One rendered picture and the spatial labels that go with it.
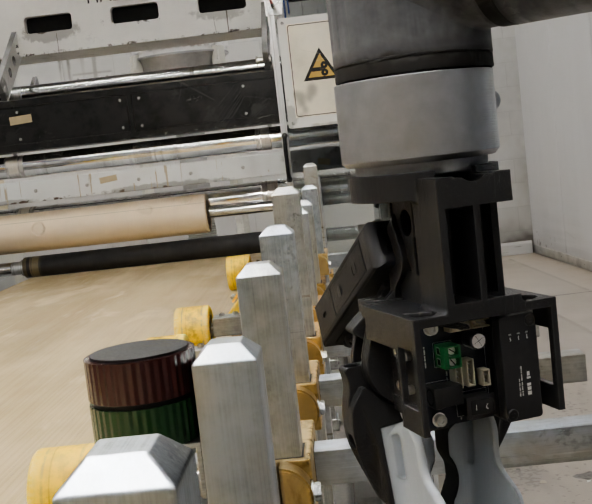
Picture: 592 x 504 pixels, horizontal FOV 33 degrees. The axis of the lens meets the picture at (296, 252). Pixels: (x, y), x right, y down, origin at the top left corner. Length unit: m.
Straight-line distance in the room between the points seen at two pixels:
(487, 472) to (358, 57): 0.21
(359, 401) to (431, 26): 0.18
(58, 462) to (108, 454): 0.58
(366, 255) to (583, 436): 0.41
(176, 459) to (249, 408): 0.24
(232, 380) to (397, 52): 0.19
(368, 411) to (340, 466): 0.35
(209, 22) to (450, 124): 2.97
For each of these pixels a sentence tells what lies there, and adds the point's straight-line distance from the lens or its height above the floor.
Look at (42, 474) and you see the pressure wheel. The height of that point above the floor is 0.97.
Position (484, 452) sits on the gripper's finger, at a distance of 0.51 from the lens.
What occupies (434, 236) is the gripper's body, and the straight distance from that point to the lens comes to 0.44.
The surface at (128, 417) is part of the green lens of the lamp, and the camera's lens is 0.53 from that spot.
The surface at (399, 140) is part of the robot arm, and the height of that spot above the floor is 1.21.
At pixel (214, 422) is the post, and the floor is 1.07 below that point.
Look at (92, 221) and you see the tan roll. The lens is 3.18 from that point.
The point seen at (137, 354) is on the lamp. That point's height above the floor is 1.11.
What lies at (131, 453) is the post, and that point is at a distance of 0.29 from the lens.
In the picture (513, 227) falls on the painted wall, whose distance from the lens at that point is 9.67.
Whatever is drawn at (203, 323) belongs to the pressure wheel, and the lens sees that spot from 1.57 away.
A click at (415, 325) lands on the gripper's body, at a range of 0.43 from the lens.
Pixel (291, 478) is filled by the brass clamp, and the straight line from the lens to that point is 0.78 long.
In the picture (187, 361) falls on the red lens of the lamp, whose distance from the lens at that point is 0.53.
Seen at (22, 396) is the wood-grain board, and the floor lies 0.90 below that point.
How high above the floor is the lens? 1.21
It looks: 6 degrees down
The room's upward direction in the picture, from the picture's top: 6 degrees counter-clockwise
